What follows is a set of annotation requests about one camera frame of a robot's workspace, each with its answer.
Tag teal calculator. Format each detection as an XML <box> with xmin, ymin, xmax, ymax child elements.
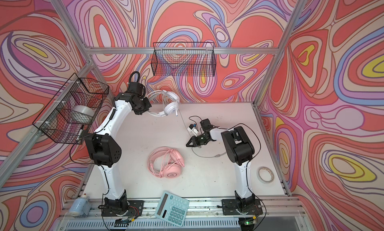
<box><xmin>155</xmin><ymin>192</ymin><xmax>190</xmax><ymax>227</ymax></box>

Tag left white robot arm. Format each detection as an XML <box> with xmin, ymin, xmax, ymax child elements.
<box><xmin>84</xmin><ymin>91</ymin><xmax>151</xmax><ymax>214</ymax></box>

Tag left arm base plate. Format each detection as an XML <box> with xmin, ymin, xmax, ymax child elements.
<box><xmin>98</xmin><ymin>200</ymin><xmax>144</xmax><ymax>218</ymax></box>

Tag black marker in basket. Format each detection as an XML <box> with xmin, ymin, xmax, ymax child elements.
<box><xmin>76</xmin><ymin>125</ymin><xmax>84</xmax><ymax>142</ymax></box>

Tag pink headphones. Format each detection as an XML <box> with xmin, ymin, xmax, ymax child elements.
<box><xmin>147</xmin><ymin>147</ymin><xmax>185</xmax><ymax>179</ymax></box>

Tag black wire basket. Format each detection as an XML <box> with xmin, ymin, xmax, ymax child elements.
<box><xmin>151</xmin><ymin>41</ymin><xmax>217</xmax><ymax>77</ymax></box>
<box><xmin>33</xmin><ymin>74</ymin><xmax>109</xmax><ymax>144</ymax></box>

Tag grey headphone cable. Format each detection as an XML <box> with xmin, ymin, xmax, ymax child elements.
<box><xmin>176</xmin><ymin>109</ymin><xmax>229</xmax><ymax>159</ymax></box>

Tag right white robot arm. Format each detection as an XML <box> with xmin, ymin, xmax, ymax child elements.
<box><xmin>186</xmin><ymin>119</ymin><xmax>256</xmax><ymax>209</ymax></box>

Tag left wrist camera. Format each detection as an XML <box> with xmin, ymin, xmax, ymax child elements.
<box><xmin>126</xmin><ymin>71</ymin><xmax>146</xmax><ymax>98</ymax></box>

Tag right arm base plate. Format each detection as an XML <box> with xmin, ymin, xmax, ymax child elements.
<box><xmin>217</xmin><ymin>199</ymin><xmax>264</xmax><ymax>217</ymax></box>

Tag white headphones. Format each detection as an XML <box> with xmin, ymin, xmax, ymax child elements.
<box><xmin>147</xmin><ymin>90</ymin><xmax>180</xmax><ymax>118</ymax></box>

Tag white tape roll on table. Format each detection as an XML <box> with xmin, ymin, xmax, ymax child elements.
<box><xmin>257</xmin><ymin>167</ymin><xmax>275</xmax><ymax>184</ymax></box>

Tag black wire basket left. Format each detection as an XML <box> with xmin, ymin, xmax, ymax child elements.
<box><xmin>33</xmin><ymin>74</ymin><xmax>109</xmax><ymax>144</ymax></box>

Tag black wire basket back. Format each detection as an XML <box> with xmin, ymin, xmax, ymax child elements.
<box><xmin>151</xmin><ymin>41</ymin><xmax>217</xmax><ymax>77</ymax></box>

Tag grey tape roll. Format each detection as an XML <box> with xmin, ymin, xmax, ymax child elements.
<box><xmin>70</xmin><ymin>105</ymin><xmax>95</xmax><ymax>125</ymax></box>

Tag green circuit board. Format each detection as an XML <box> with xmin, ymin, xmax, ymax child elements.
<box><xmin>114</xmin><ymin>219</ymin><xmax>132</xmax><ymax>228</ymax></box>

